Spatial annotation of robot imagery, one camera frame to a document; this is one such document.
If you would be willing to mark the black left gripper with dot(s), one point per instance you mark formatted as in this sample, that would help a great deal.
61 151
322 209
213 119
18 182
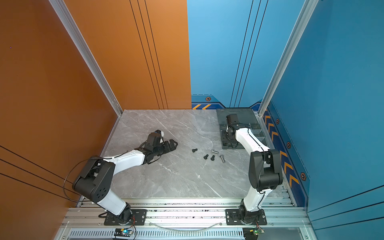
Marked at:
166 143

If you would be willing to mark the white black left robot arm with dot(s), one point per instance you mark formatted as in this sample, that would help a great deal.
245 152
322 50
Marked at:
95 179

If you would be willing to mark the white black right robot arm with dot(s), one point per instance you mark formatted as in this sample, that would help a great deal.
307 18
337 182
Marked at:
265 170

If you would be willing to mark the left green circuit board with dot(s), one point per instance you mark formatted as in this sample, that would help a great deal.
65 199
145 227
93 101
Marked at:
123 233

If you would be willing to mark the green circuit board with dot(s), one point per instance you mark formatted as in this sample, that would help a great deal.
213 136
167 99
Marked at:
252 233
123 233

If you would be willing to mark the right green circuit board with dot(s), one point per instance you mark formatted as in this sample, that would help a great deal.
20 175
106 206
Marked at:
252 233

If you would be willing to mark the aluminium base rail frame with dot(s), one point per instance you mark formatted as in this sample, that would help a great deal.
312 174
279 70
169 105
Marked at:
187 219

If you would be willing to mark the aluminium right corner post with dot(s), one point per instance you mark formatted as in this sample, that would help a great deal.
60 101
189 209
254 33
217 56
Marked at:
295 36

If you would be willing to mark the aluminium corner post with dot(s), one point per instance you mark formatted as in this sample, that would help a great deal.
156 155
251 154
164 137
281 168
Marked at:
295 36
75 34

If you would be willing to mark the aluminium left corner post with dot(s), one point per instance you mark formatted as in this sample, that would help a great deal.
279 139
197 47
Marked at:
75 34

